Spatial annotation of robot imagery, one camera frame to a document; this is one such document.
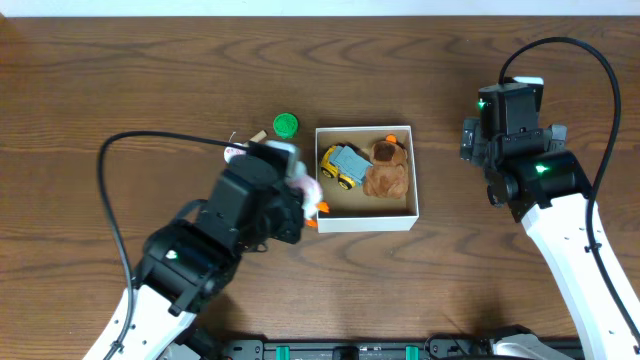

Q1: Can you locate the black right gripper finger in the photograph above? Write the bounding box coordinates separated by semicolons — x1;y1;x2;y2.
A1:
544;124;568;152
459;117;488;166

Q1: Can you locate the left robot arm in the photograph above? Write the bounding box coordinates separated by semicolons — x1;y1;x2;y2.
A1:
86;130;328;359

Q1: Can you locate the small white rattle drum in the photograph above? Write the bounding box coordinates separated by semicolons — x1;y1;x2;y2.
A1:
223;130;268;163

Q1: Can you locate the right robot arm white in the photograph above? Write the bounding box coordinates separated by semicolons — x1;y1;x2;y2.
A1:
461;119;639;359

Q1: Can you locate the grey yellow toy truck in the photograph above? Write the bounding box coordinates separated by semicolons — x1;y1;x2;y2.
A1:
320;144;373;190

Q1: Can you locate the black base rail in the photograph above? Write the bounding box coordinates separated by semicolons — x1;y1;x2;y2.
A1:
199;335;586;360

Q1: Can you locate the white cardboard box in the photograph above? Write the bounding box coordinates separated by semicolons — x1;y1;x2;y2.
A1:
315;125;420;233

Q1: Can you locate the pink white duck toy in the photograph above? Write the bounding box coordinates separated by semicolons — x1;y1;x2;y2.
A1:
288;161;330;229

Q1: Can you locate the green round lid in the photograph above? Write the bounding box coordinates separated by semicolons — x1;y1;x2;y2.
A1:
273;113;299;139

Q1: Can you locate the brown plush toy with carrot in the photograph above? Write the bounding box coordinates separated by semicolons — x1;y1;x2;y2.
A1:
363;134;409;199

